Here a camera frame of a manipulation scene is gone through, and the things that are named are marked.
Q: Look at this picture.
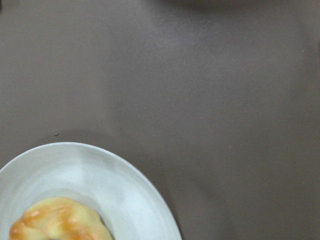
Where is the cream round plate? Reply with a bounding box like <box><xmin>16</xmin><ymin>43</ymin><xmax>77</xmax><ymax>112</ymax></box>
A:
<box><xmin>0</xmin><ymin>142</ymin><xmax>182</xmax><ymax>240</ymax></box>

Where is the glazed donut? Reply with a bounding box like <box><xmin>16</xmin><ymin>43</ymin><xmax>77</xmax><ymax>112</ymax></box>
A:
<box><xmin>8</xmin><ymin>197</ymin><xmax>113</xmax><ymax>240</ymax></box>

